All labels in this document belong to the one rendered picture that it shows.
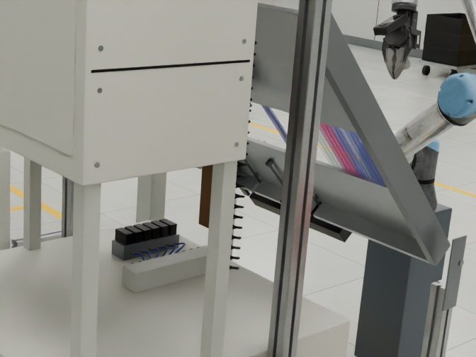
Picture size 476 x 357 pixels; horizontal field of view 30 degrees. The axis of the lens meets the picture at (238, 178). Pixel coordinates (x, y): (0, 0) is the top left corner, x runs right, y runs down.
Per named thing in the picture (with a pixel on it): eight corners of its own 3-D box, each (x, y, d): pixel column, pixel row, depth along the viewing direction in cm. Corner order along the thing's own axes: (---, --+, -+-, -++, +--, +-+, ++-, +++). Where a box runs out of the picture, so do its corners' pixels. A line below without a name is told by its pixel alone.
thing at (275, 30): (166, 90, 221) (179, 76, 222) (369, 154, 174) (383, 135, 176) (93, -10, 199) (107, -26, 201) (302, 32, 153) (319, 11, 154)
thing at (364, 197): (239, 176, 245) (246, 167, 246) (433, 251, 199) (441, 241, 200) (206, 130, 233) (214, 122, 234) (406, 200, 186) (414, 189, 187)
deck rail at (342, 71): (428, 263, 199) (443, 242, 200) (436, 266, 197) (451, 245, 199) (301, 32, 153) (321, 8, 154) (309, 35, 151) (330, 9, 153)
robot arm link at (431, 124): (399, 181, 279) (516, 103, 234) (360, 185, 272) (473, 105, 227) (387, 146, 283) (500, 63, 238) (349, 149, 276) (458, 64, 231)
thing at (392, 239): (235, 185, 245) (251, 166, 247) (428, 263, 199) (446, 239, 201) (233, 183, 244) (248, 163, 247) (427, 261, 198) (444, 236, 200)
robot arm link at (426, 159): (443, 178, 279) (450, 137, 275) (410, 181, 272) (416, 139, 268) (418, 168, 289) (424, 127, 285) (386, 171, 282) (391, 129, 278)
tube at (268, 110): (315, 190, 223) (318, 187, 223) (319, 192, 222) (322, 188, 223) (223, 47, 190) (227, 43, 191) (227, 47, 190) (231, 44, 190)
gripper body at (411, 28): (420, 51, 258) (424, 10, 258) (405, 45, 252) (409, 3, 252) (397, 52, 263) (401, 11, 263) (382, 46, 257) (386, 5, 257)
